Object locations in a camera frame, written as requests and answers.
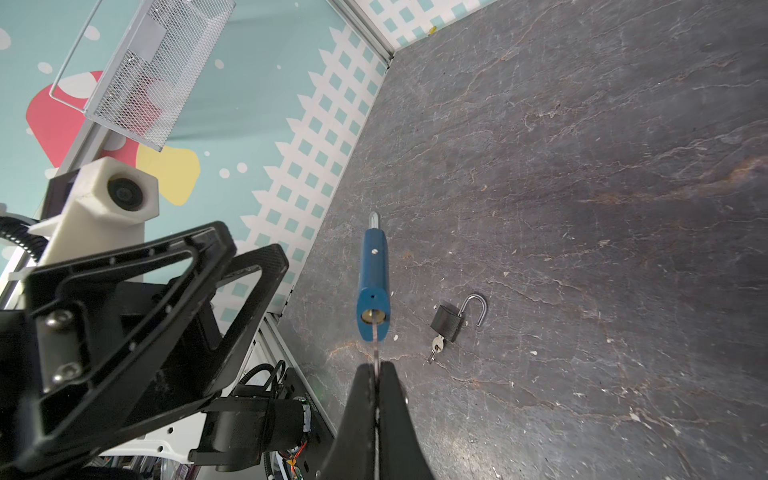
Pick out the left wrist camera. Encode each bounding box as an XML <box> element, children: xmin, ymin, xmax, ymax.
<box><xmin>30</xmin><ymin>157</ymin><xmax>159</xmax><ymax>266</ymax></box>

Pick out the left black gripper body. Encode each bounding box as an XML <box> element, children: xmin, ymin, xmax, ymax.
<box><xmin>1</xmin><ymin>282</ymin><xmax>221</xmax><ymax>479</ymax></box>

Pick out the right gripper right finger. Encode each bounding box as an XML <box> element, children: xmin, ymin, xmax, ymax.
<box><xmin>378</xmin><ymin>361</ymin><xmax>434</xmax><ymax>480</ymax></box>

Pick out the dark grey padlock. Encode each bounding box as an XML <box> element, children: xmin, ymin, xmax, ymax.
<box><xmin>430</xmin><ymin>293</ymin><xmax>488</xmax><ymax>343</ymax></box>

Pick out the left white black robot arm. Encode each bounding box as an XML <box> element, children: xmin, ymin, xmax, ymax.
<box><xmin>1</xmin><ymin>222</ymin><xmax>316</xmax><ymax>479</ymax></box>

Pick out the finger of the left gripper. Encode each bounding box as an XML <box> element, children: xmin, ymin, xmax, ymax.
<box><xmin>23</xmin><ymin>220</ymin><xmax>238</xmax><ymax>433</ymax></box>
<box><xmin>149</xmin><ymin>244</ymin><xmax>289</xmax><ymax>408</ymax></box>

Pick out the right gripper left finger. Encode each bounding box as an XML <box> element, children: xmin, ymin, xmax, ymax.
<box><xmin>318</xmin><ymin>364</ymin><xmax>378</xmax><ymax>480</ymax></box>

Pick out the blue padlock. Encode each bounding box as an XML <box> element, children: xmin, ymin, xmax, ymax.
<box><xmin>356</xmin><ymin>212</ymin><xmax>391</xmax><ymax>342</ymax></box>

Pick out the white mesh wall basket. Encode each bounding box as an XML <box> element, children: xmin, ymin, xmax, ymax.
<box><xmin>48</xmin><ymin>0</ymin><xmax>236</xmax><ymax>152</ymax></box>

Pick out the left black corrugated cable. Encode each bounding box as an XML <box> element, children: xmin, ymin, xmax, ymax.
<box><xmin>0</xmin><ymin>212</ymin><xmax>49</xmax><ymax>262</ymax></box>

